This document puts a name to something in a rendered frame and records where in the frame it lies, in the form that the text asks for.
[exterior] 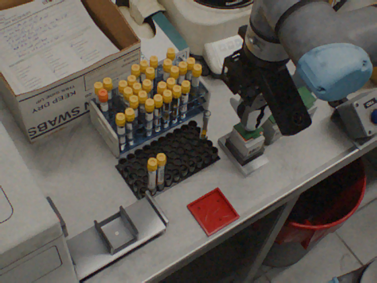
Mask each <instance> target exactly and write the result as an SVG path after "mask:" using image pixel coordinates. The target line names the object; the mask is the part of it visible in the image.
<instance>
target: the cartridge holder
mask: <svg viewBox="0 0 377 283"><path fill-rule="evenodd" d="M230 136H231V132H229V133H227V134H225V135H223V136H221V137H219V138H218V140H217V142H218V143H219V145H220V146H221V147H222V148H223V149H224V151H225V152H226V154H227V155H228V156H229V157H230V158H231V160H232V161H233V162H234V164H235V165H236V166H237V167H238V169H239V170H240V171H241V173H242V174H243V175H244V176H245V177H247V176H249V175H251V174H252V173H254V172H256V171H258V170H259V169H261V168H262V167H264V166H266V165H268V164H269V159H268V158H267V157H266V156H265V155H264V154H263V153H264V151H265V148H264V147H263V146H262V148H261V149H260V150H258V151H256V152H254V153H253V154H251V155H249V156H247V157H245V158H244V157H243V156H242V155H241V153H239V151H238V150H237V149H236V147H235V146H234V144H233V143H232V142H231V141H230Z"/></svg>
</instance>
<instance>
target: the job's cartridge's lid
mask: <svg viewBox="0 0 377 283"><path fill-rule="evenodd" d="M233 128H234V129H235V130H236V131H237V132H238V133H239V134H240V135H241V136H242V137H243V138H244V139H245V140H247V139H249V138H251V137H253V138H254V139H256V138H257V137H259V136H261V134H260V132H261V131H263V130H264V129H263V128H262V127H259V128H258V129H255V130H254V131H245V130H244V128H243V127H242V126H241V123H238V124H236V125H234V126H233Z"/></svg>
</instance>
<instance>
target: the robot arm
mask: <svg viewBox="0 0 377 283"><path fill-rule="evenodd" d="M237 34H238V35H239V36H240V37H241V38H242V39H243V41H242V47H241V48H240V49H238V50H236V51H233V53H232V54H231V55H228V56H227V57H224V62H223V65H222V69H221V75H220V79H221V80H222V81H223V82H224V84H225V85H226V86H227V87H228V89H229V90H230V91H231V92H232V94H233V95H236V94H238V95H239V96H240V99H239V101H238V100H236V99H235V98H232V97H231V98H230V105H231V107H232V108H233V109H234V111H235V113H236V114H237V115H238V118H239V119H240V123H241V126H242V127H243V128H244V130H245V131H254V130H255V129H258V128H259V127H260V126H261V125H262V124H263V123H264V122H265V121H266V120H267V119H268V118H269V117H270V115H271V114H272V115H273V118H274V120H275V122H276V124H277V126H278V128H279V130H280V132H281V134H282V135H284V136H289V135H295V134H297V133H299V132H301V131H303V130H304V129H306V128H309V127H310V126H311V124H312V119H311V117H310V115H309V113H308V111H307V109H306V106H305V104H304V102H303V100H302V97H301V96H300V93H299V92H298V89H297V87H296V85H295V83H294V81H293V79H292V76H291V74H290V72H289V70H288V68H287V65H286V64H287V63H288V62H289V61H290V60H292V62H293V64H294V65H295V67H296V69H297V72H298V75H299V76H300V77H301V79H302V80H304V81H305V82H306V84H307V85H308V87H309V88H310V89H311V91H312V92H313V94H314V95H315V97H317V98H318V99H320V100H322V101H325V102H333V101H337V100H341V99H344V98H346V97H347V96H348V95H349V94H351V93H355V92H357V91H358V90H359V89H360V88H361V87H362V86H364V85H365V84H366V82H367V81H368V80H369V78H370V77H371V74H372V68H373V67H377V4H374V5H370V6H367V7H363V8H360V9H354V10H352V11H347V12H344V13H340V14H337V13H336V12H335V10H334V9H333V8H332V7H331V5H330V3H329V2H328V1H327V0H254V1H253V4H252V9H251V13H250V18H249V21H248V25H244V26H241V27H239V28H238V33H237ZM238 53H239V54H240V55H237V54H238ZM234 55H236V56H234ZM233 56H234V57H233ZM225 67H227V69H228V70H227V73H226V77H225V75H224V69H225ZM325 283H377V259H375V260H374V261H371V262H370V263H368V264H366V265H364V266H362V267H360V268H358V269H356V270H353V271H351V272H348V273H346V274H343V275H342V276H339V277H336V276H335V277H333V278H332V280H329V281H328V282H325Z"/></svg>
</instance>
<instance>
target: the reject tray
mask: <svg viewBox="0 0 377 283"><path fill-rule="evenodd" d="M187 208H188V209H189V210H190V212H191V213H192V215H193V216H194V217H195V219H196V220H197V222H198V223H199V224H200V226H201V228H202V229H203V231H204V233H205V234H206V235H207V237H210V236H211V235H212V234H214V233H216V232H217V231H219V230H221V229H222V228H224V227H225V226H227V225H229V224H231V223H232V222H233V221H235V220H237V219H239V218H240V216H239V215H238V213H237V212H236V210H235V209H234V208H233V207H232V205H231V204H230V202H229V201H228V200H227V199H226V197H225V196H224V195H223V193H222V192H221V191H220V190H219V188H218V187H217V188H215V189H214V190H212V191H210V192H209V193H206V194H205V195H203V196H201V197H200V198H199V199H197V200H195V201H194V202H192V203H190V204H189V205H187Z"/></svg>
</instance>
